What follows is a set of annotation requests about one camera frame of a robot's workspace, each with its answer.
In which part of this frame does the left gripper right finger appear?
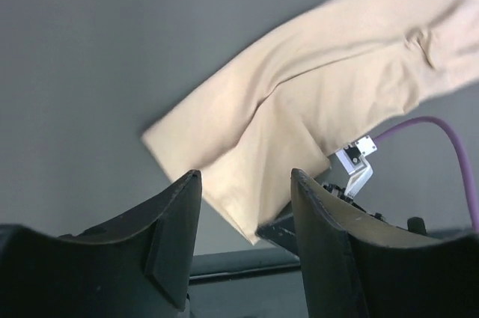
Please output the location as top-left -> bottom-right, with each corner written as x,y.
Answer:
290,169 -> 478,317

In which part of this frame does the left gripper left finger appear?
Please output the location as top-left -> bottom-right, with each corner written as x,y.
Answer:
1,171 -> 202,317

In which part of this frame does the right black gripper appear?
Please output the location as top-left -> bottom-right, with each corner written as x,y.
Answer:
256,181 -> 427,259

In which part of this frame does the beige t shirt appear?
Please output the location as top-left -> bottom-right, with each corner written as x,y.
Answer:
141,0 -> 478,243

